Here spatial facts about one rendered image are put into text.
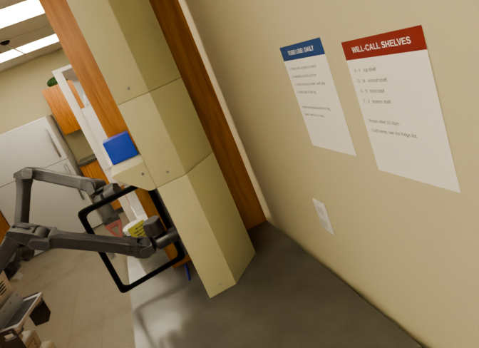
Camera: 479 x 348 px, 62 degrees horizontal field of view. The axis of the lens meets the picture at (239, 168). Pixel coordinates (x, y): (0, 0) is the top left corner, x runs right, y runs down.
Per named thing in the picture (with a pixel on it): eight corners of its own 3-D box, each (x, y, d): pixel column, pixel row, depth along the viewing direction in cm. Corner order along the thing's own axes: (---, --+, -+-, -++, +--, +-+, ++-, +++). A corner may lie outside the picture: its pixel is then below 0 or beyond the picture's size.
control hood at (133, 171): (148, 170, 164) (137, 148, 162) (157, 187, 134) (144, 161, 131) (122, 182, 162) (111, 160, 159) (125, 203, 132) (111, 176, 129)
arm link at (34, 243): (36, 236, 150) (27, 251, 140) (38, 222, 148) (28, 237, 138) (152, 247, 160) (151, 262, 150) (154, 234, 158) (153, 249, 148)
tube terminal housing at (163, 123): (242, 237, 183) (174, 78, 161) (268, 266, 153) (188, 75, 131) (193, 263, 178) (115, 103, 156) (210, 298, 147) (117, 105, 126)
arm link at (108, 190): (99, 184, 176) (84, 184, 168) (117, 171, 172) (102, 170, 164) (109, 208, 173) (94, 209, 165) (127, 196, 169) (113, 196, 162)
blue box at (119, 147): (136, 150, 159) (126, 130, 156) (138, 154, 149) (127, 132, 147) (112, 161, 157) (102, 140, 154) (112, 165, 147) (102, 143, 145)
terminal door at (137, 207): (186, 257, 175) (147, 177, 163) (121, 294, 165) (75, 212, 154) (185, 257, 175) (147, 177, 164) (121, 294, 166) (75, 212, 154)
